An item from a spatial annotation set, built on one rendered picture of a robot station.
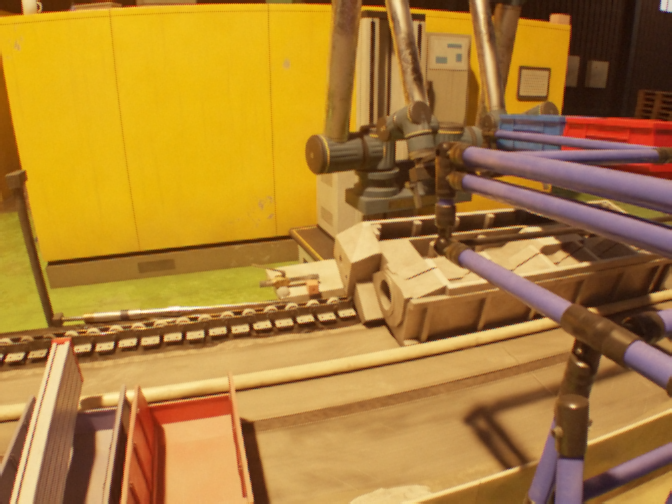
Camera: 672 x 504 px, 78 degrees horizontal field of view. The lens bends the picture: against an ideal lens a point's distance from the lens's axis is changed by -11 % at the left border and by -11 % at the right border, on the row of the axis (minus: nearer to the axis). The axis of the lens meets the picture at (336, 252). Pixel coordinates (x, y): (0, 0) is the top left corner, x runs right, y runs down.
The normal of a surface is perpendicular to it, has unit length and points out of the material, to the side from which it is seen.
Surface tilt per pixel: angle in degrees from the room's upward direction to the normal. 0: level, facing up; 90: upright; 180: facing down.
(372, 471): 0
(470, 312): 100
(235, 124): 90
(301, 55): 90
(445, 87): 90
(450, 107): 90
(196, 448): 0
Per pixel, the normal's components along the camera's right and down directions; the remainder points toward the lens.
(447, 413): 0.00, -0.92
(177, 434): 0.14, -0.63
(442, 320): 0.28, 0.52
